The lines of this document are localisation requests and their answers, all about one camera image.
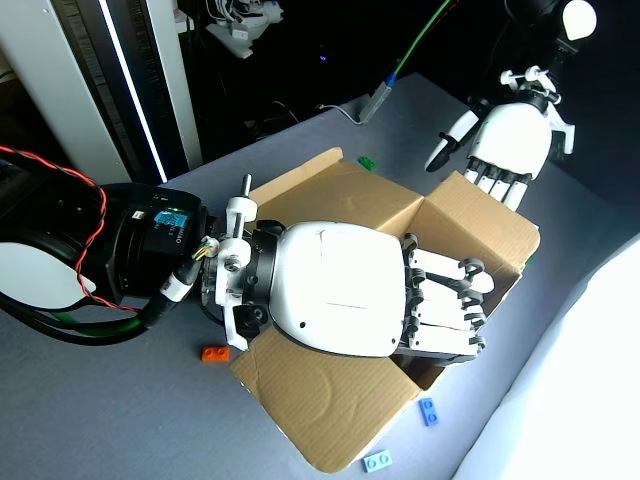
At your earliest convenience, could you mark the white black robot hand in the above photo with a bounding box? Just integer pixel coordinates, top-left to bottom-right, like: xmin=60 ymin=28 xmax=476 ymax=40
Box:
xmin=268 ymin=219 xmax=496 ymax=369
xmin=424 ymin=101 xmax=554 ymax=214

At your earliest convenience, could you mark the cardboard box with flaps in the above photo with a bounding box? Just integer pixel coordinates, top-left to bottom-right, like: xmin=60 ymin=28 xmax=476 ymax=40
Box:
xmin=228 ymin=147 xmax=542 ymax=475

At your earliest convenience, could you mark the orange flat toy brick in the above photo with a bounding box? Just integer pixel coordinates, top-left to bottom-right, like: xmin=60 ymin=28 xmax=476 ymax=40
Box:
xmin=200 ymin=344 xmax=233 ymax=363

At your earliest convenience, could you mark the light blue toy brick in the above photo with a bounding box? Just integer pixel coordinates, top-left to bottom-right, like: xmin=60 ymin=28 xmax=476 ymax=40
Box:
xmin=363 ymin=449 xmax=394 ymax=474

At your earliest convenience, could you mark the white cloth sheet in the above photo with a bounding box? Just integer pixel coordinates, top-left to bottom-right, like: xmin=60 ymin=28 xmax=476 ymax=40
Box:
xmin=452 ymin=244 xmax=640 ymax=480

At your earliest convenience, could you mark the grey tablecloth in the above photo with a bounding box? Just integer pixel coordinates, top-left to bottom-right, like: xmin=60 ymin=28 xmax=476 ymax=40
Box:
xmin=0 ymin=72 xmax=640 ymax=480

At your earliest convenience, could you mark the white plastic device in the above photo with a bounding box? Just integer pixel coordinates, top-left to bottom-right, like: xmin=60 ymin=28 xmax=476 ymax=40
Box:
xmin=204 ymin=0 xmax=286 ymax=60

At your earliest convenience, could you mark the green cable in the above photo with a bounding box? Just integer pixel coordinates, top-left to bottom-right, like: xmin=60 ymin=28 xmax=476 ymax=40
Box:
xmin=392 ymin=0 xmax=454 ymax=77

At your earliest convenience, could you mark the grey cable adapter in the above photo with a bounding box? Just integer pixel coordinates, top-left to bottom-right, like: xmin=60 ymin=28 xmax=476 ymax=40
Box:
xmin=358 ymin=73 xmax=399 ymax=125

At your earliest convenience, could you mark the thin white cable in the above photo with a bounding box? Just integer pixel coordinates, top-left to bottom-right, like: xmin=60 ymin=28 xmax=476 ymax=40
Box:
xmin=315 ymin=102 xmax=362 ymax=124

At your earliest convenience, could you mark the narrow white frame post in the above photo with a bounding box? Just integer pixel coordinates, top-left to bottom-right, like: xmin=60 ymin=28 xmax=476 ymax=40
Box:
xmin=97 ymin=0 xmax=205 ymax=185

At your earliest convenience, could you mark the wide white frame panel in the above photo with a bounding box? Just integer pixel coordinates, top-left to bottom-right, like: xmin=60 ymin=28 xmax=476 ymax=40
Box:
xmin=0 ymin=0 xmax=139 ymax=211

